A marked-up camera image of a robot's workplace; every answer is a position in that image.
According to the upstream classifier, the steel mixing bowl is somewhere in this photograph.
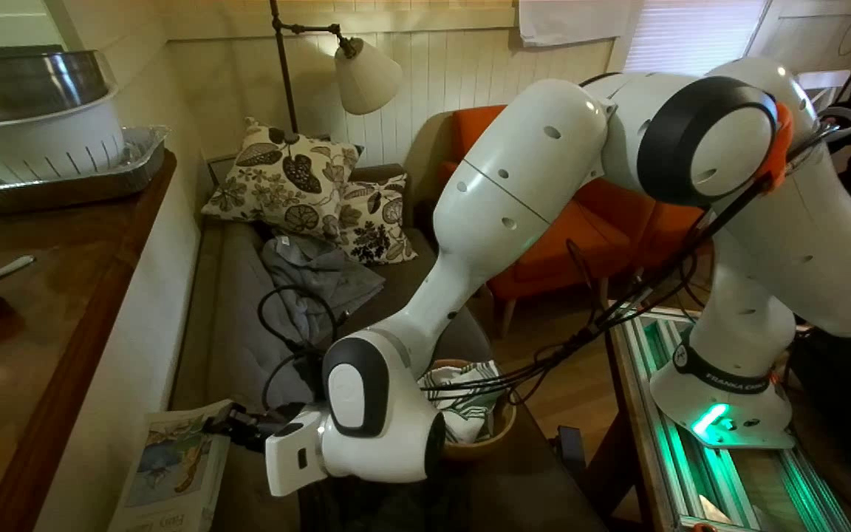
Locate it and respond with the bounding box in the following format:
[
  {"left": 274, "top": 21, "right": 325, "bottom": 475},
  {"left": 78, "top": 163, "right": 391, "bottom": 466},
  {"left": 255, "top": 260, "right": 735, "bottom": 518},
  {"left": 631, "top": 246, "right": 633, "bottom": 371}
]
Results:
[{"left": 0, "top": 43, "right": 119, "bottom": 127}]

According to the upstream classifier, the orange armchair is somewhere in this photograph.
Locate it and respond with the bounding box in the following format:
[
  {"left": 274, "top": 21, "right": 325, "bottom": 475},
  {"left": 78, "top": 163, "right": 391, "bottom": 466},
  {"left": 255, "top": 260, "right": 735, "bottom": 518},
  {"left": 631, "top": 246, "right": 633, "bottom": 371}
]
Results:
[{"left": 433, "top": 104, "right": 716, "bottom": 333}]

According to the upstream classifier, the aluminium foil tray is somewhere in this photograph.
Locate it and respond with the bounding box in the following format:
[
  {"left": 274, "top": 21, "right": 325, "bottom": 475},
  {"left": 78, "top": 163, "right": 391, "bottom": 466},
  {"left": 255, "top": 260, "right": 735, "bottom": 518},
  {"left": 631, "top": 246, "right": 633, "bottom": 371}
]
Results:
[{"left": 0, "top": 124, "right": 171, "bottom": 216}]

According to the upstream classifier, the white wall board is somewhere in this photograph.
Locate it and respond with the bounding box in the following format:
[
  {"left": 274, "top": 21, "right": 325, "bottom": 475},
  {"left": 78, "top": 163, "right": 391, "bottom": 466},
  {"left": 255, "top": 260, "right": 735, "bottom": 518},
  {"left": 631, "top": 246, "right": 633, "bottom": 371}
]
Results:
[{"left": 514, "top": 0, "right": 639, "bottom": 51}]

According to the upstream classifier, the aluminium rail robot table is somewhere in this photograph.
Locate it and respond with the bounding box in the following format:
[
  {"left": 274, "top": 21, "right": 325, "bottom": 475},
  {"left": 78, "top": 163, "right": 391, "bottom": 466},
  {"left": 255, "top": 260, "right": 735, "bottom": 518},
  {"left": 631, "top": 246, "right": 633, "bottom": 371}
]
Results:
[{"left": 607, "top": 308, "right": 851, "bottom": 532}]

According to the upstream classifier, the grey crumpled blanket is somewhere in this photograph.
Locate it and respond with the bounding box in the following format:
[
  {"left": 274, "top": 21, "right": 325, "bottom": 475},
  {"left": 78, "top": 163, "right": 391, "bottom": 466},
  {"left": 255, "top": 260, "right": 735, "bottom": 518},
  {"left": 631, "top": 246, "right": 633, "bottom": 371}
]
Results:
[{"left": 258, "top": 231, "right": 387, "bottom": 354}]

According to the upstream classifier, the dark brown sofa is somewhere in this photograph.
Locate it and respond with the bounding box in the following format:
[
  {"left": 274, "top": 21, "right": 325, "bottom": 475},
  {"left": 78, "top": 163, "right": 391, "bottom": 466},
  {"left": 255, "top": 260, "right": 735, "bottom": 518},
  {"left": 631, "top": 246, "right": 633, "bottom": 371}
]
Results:
[{"left": 165, "top": 153, "right": 610, "bottom": 532}]

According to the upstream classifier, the white illustrated paperback book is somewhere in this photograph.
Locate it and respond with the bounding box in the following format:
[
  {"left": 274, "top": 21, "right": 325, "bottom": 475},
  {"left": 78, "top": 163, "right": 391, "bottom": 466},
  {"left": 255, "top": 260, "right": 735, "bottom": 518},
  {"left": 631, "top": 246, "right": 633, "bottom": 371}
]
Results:
[{"left": 106, "top": 395, "right": 243, "bottom": 532}]

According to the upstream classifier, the white papers and cable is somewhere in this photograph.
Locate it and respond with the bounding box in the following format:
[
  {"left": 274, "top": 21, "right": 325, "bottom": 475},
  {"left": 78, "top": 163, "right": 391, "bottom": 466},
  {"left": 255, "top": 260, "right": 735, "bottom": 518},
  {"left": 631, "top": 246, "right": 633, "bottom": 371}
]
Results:
[{"left": 416, "top": 356, "right": 503, "bottom": 442}]

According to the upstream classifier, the white plastic colander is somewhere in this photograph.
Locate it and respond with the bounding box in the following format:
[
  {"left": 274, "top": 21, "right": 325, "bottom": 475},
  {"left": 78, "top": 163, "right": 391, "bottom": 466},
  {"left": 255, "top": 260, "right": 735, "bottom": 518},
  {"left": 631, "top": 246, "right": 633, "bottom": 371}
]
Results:
[{"left": 0, "top": 92, "right": 131, "bottom": 185}]

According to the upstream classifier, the dark wooden counter ledge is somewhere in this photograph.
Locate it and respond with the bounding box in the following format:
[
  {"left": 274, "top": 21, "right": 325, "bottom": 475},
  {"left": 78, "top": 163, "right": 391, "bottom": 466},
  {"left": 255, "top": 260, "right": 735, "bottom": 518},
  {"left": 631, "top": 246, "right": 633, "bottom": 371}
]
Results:
[{"left": 0, "top": 145, "right": 180, "bottom": 532}]

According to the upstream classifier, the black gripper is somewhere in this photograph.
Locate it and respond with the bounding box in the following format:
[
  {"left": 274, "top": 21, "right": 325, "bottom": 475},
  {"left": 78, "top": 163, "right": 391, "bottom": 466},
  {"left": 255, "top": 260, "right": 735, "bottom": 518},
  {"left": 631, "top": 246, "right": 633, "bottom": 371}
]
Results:
[{"left": 199, "top": 399, "right": 307, "bottom": 455}]

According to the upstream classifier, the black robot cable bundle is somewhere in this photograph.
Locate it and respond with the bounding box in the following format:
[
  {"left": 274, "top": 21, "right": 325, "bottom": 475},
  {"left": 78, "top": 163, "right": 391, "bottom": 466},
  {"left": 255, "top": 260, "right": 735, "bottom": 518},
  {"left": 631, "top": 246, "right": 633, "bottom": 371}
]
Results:
[{"left": 424, "top": 99, "right": 851, "bottom": 413}]

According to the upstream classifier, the small leaf patterned pillow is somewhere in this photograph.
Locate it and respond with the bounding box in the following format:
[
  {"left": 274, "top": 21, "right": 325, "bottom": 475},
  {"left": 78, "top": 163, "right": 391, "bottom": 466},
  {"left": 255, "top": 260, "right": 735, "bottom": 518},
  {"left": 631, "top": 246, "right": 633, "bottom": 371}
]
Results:
[{"left": 337, "top": 172, "right": 421, "bottom": 268}]

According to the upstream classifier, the large leaf patterned pillow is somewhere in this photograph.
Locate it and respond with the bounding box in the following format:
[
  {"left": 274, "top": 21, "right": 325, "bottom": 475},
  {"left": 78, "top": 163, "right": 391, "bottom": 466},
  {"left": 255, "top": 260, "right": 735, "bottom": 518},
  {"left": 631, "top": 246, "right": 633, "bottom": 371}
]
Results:
[{"left": 199, "top": 122, "right": 365, "bottom": 241}]

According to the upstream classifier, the floor lamp white shade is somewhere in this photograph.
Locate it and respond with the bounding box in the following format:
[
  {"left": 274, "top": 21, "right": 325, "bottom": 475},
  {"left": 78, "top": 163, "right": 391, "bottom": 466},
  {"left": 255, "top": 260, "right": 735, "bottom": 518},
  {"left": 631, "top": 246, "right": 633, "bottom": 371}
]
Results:
[{"left": 267, "top": 0, "right": 407, "bottom": 135}]

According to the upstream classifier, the round wooden basket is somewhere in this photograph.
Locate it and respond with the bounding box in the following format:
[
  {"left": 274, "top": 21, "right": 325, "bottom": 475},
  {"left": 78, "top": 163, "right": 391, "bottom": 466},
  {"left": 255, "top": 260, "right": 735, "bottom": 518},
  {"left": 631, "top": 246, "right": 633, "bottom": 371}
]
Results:
[{"left": 415, "top": 354, "right": 520, "bottom": 466}]

